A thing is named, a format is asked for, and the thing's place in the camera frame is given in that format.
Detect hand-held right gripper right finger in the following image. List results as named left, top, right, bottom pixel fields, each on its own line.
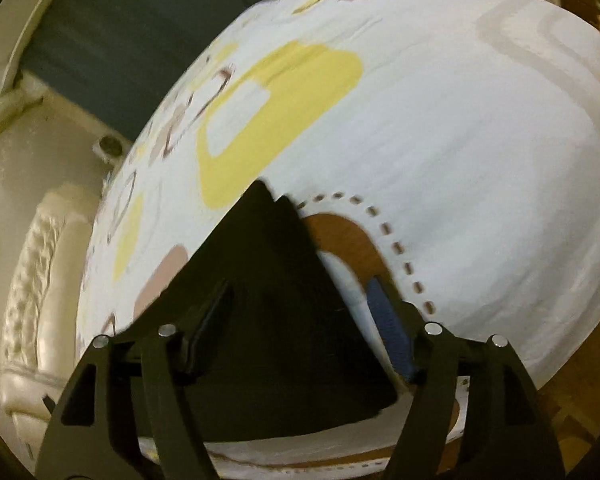
left=367, top=276, right=566, bottom=480

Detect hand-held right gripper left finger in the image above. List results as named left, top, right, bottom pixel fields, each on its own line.
left=35, top=280, right=232, bottom=480

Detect black pants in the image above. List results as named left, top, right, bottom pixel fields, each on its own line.
left=115, top=179, right=400, bottom=446

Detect cream tufted headboard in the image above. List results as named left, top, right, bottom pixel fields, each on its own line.
left=0, top=185, right=101, bottom=456

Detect small white fan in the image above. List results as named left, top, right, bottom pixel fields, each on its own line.
left=92, top=135, right=129, bottom=162

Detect bed with patterned sheet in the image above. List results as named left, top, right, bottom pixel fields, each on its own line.
left=75, top=0, right=600, bottom=468

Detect dark teal curtain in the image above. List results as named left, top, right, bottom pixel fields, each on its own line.
left=20, top=0, right=291, bottom=141

